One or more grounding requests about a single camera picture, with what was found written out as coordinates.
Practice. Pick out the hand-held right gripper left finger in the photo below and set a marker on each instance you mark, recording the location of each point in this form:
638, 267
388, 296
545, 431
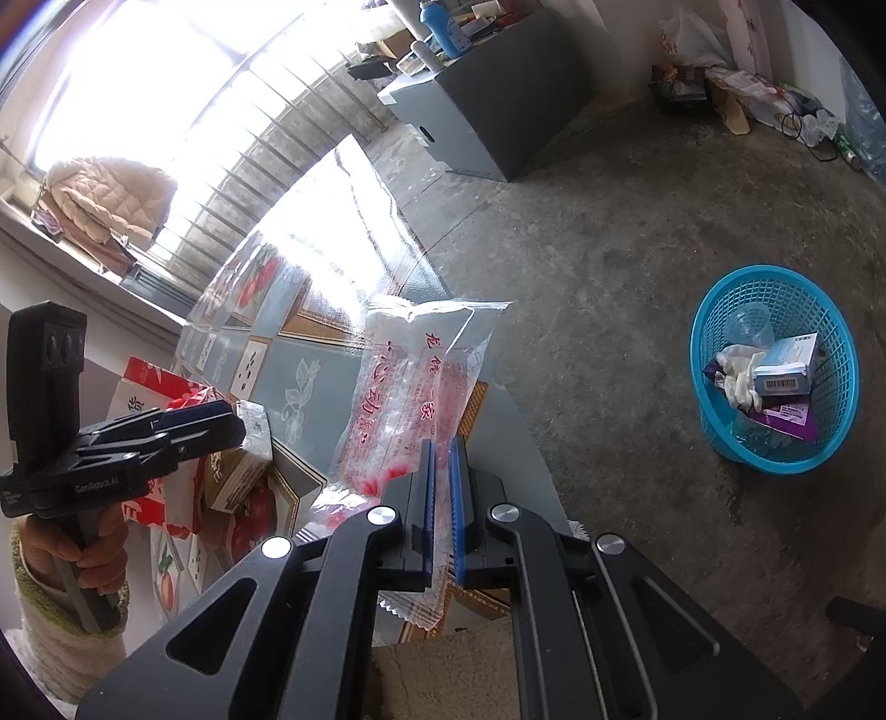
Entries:
428, 484

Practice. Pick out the clear red-printed plastic bag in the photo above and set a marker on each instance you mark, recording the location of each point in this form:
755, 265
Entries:
415, 388

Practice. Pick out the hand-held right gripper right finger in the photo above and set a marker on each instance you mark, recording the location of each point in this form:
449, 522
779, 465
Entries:
457, 498

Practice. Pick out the grey cabinet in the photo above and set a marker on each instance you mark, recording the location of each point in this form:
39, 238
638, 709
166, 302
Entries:
498, 118

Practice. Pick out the large clear plastic bag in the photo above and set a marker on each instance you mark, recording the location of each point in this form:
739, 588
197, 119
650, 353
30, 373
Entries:
865, 118

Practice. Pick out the person's left forearm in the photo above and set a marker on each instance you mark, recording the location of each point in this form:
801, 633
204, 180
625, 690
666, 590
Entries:
62, 651

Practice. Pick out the white quilted jacket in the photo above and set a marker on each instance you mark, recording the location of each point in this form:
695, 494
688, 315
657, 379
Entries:
104, 197

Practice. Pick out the black flat device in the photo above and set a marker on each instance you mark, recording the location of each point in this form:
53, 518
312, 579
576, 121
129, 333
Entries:
370, 69

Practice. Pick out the small white cardboard box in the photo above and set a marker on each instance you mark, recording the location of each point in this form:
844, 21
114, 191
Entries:
253, 429

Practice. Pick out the pile of papers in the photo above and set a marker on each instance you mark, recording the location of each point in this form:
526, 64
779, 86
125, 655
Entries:
744, 93

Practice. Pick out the blue bottle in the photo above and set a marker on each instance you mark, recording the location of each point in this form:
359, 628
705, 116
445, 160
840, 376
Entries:
446, 31

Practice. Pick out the purple snack bag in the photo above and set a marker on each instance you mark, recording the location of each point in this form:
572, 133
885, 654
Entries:
785, 415

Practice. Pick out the blue plastic basket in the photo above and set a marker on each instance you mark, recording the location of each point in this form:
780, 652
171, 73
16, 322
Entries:
720, 436

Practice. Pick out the clear round plastic lid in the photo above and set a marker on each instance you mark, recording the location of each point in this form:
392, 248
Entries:
751, 325

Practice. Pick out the dark cardboard box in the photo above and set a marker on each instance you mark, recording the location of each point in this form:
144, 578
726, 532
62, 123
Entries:
678, 86

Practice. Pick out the blue and white carton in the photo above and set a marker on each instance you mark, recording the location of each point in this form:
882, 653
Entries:
785, 363

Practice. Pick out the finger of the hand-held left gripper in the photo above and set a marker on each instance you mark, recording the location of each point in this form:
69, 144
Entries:
214, 443
204, 414

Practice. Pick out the green bottle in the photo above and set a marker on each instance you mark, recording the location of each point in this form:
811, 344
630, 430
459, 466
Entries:
847, 149

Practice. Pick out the red and white paper bag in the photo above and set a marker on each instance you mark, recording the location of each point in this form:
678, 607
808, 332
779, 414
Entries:
149, 391

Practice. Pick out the person's left hand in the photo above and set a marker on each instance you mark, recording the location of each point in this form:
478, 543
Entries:
38, 550

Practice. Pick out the white bottle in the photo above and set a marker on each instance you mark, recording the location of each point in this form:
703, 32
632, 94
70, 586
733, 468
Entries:
423, 55

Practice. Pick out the white plastic bag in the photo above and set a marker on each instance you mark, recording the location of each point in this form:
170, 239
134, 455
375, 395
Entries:
685, 34

